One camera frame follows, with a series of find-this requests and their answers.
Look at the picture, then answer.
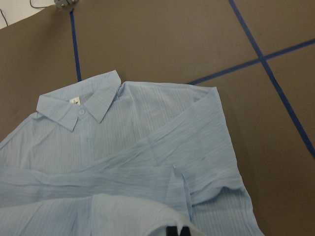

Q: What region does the grey metal table clamp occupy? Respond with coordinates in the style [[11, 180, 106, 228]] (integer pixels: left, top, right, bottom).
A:
[[54, 0, 78, 9]]

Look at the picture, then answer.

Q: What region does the light blue button-up shirt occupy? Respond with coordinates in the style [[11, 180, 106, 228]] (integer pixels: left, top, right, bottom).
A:
[[0, 71, 262, 236]]

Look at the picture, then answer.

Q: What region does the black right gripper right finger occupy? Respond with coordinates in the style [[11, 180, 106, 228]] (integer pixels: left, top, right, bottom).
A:
[[180, 226, 190, 236]]

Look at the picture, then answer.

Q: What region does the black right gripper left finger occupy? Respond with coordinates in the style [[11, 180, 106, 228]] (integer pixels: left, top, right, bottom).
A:
[[165, 226, 178, 236]]

